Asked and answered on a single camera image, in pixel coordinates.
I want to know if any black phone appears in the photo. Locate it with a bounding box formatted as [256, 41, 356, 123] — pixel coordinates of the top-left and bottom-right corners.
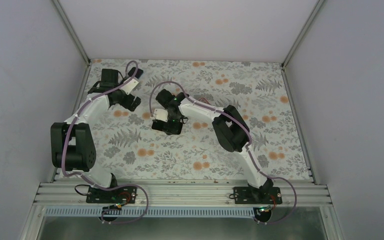
[127, 67, 144, 79]

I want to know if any pink phone case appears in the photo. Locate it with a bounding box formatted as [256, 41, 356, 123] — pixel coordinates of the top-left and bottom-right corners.
[197, 97, 212, 106]

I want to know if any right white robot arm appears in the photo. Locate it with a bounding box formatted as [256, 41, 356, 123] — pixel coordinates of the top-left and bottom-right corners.
[151, 89, 274, 204]

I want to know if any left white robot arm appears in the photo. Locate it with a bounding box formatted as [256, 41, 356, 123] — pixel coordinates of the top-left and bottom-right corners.
[50, 67, 144, 203]

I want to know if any floral table mat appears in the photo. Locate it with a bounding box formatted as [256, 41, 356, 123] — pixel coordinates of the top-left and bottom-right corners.
[91, 59, 311, 180]

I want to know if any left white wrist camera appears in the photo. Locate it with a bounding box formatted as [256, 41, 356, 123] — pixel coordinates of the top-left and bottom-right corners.
[120, 77, 139, 95]

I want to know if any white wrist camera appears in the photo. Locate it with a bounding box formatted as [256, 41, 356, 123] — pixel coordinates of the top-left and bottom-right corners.
[152, 108, 169, 122]
[120, 77, 139, 95]

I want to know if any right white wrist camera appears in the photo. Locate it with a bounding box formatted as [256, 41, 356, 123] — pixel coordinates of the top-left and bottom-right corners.
[152, 108, 169, 122]

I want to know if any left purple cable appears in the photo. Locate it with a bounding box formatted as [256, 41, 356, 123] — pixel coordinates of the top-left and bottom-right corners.
[61, 60, 150, 225]

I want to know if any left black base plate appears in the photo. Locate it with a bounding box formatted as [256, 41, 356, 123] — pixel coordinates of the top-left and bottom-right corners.
[85, 186, 137, 204]

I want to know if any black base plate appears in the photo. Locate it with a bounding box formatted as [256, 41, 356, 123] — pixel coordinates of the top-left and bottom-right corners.
[85, 186, 137, 204]
[228, 186, 283, 205]

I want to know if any slotted grey cable duct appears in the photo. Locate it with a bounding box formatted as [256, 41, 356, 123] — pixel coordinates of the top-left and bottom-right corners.
[44, 206, 255, 219]

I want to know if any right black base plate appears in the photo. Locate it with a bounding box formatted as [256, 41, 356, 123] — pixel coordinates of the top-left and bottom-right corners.
[228, 186, 283, 205]

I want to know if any aluminium rail frame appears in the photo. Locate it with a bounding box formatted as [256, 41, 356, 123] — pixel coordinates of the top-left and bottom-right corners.
[33, 179, 333, 207]

